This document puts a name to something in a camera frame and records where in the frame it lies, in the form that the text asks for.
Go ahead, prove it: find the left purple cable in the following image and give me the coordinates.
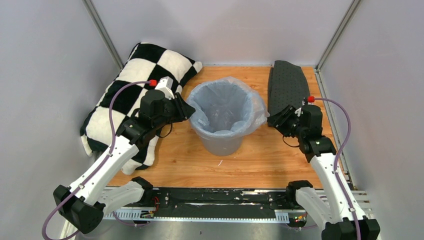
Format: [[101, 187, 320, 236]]
[[41, 79, 158, 240]]

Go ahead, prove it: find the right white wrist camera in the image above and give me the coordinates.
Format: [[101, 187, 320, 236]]
[[294, 106, 302, 117]]

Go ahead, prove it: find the left aluminium frame post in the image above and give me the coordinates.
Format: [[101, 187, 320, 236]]
[[82, 0, 124, 69]]

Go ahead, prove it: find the aluminium frame post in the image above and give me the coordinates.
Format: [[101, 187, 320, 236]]
[[82, 0, 124, 69], [315, 0, 362, 71]]

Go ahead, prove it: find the grey plastic trash bin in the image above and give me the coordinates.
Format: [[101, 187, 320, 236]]
[[195, 130, 243, 156]]

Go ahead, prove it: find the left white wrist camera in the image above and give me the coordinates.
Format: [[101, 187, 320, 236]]
[[155, 76, 175, 100]]

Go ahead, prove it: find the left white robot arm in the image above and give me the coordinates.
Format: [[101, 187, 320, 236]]
[[53, 89, 196, 234]]

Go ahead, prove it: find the right aluminium frame post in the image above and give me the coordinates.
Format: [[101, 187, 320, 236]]
[[315, 0, 362, 71]]

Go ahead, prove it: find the dark grey dotted cloth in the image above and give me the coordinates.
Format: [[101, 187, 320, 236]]
[[267, 60, 310, 116]]

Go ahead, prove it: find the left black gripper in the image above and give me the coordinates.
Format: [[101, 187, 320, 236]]
[[153, 92, 195, 129]]

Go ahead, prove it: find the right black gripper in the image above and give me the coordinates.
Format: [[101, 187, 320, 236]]
[[266, 104, 306, 139]]

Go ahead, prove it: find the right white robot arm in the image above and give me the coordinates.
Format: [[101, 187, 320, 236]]
[[267, 104, 381, 240]]

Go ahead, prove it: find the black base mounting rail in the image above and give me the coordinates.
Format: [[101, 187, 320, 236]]
[[115, 187, 320, 229]]

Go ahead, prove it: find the blue translucent trash bag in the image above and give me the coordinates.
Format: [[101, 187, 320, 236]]
[[186, 76, 270, 139]]

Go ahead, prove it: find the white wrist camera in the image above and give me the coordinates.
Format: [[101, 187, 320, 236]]
[[155, 76, 175, 100], [294, 106, 302, 117]]

